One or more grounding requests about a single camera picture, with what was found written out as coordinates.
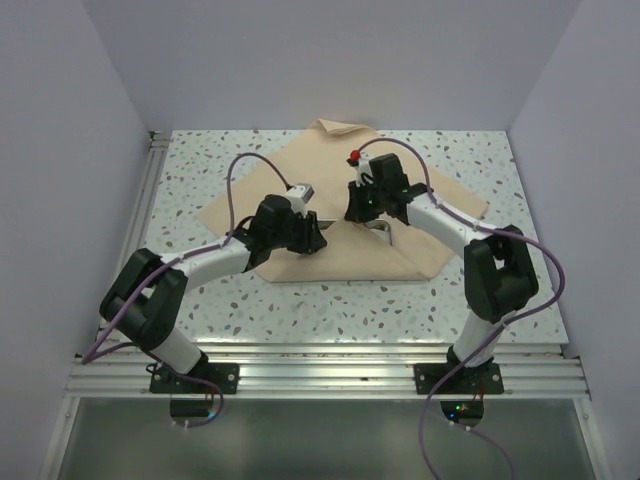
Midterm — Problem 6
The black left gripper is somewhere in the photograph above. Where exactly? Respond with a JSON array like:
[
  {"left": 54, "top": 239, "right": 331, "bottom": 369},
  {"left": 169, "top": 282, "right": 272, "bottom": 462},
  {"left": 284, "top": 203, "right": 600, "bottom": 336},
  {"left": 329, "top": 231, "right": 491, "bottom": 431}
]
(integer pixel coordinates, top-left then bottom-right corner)
[{"left": 269, "top": 207, "right": 326, "bottom": 255}]

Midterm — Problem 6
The stainless steel tray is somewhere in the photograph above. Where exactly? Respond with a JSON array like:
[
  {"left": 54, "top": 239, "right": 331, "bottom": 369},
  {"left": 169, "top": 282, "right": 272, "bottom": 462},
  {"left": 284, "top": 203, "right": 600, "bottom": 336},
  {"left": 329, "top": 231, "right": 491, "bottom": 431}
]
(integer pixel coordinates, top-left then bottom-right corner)
[{"left": 318, "top": 219, "right": 393, "bottom": 245}]

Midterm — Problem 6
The beige cloth mat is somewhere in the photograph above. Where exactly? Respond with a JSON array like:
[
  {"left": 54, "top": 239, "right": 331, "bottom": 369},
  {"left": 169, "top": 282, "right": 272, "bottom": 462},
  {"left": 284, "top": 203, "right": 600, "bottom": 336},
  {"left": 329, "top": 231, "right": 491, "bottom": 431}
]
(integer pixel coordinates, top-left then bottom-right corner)
[{"left": 197, "top": 119, "right": 488, "bottom": 283}]

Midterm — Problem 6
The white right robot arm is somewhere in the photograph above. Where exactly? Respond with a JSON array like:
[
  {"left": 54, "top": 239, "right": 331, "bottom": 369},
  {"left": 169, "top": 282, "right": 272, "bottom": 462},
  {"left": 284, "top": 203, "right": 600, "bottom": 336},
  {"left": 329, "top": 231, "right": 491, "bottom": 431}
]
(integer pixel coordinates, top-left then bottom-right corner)
[{"left": 345, "top": 150, "right": 539, "bottom": 393}]

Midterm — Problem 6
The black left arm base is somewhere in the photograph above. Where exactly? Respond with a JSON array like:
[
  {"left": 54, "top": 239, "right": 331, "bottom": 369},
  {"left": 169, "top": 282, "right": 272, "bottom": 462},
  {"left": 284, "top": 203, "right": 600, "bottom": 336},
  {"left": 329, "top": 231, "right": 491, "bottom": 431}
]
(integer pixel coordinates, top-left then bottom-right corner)
[{"left": 145, "top": 349, "right": 240, "bottom": 419}]

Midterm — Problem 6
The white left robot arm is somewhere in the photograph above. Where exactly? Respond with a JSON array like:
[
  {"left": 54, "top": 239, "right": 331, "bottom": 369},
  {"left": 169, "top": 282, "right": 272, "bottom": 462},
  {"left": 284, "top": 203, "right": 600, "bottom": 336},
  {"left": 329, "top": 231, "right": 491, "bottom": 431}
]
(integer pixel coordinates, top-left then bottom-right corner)
[{"left": 99, "top": 184, "right": 327, "bottom": 393}]

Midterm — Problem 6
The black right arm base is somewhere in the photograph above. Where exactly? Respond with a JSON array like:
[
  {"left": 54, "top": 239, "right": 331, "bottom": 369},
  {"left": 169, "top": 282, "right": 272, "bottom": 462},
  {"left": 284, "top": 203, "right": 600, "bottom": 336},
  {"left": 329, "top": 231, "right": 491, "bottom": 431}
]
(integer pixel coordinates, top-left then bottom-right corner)
[{"left": 413, "top": 359, "right": 505, "bottom": 426}]

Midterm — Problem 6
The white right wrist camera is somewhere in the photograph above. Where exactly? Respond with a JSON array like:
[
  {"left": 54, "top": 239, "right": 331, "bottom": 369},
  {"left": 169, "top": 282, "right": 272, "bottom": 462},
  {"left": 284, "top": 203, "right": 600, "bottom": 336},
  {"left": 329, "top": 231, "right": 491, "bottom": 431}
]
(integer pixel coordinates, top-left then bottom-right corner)
[{"left": 347, "top": 150, "right": 374, "bottom": 186}]

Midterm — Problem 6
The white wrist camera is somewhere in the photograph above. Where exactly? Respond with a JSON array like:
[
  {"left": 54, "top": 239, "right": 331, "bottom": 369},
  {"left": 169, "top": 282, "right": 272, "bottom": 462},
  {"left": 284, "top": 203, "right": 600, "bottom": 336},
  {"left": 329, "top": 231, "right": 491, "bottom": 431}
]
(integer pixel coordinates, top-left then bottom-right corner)
[
  {"left": 347, "top": 150, "right": 374, "bottom": 186},
  {"left": 285, "top": 183, "right": 315, "bottom": 209}
]

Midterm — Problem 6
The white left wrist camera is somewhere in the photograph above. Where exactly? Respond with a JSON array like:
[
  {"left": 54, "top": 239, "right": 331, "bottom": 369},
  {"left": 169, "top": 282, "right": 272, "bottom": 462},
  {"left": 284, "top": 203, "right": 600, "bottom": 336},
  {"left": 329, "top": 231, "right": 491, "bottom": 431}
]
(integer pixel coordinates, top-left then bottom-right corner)
[{"left": 285, "top": 183, "right": 315, "bottom": 209}]

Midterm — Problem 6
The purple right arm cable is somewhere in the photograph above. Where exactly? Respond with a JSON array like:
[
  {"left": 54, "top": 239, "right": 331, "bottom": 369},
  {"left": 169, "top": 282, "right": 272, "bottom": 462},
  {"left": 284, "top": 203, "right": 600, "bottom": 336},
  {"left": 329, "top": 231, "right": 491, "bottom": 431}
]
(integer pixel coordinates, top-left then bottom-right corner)
[{"left": 357, "top": 137, "right": 565, "bottom": 480}]

